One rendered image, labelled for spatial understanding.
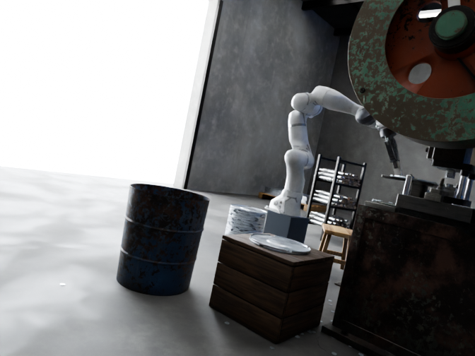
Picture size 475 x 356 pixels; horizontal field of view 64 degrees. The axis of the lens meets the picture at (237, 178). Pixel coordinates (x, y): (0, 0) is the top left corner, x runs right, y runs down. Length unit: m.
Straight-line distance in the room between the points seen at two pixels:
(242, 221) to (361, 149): 6.82
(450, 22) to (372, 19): 0.34
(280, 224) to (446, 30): 1.26
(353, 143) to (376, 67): 7.85
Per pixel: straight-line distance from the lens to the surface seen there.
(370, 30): 1.80
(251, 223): 2.87
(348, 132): 9.65
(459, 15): 1.63
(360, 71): 1.75
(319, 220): 4.47
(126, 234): 1.94
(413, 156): 9.01
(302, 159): 2.20
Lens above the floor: 0.72
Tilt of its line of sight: 3 degrees down
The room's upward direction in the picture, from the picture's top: 11 degrees clockwise
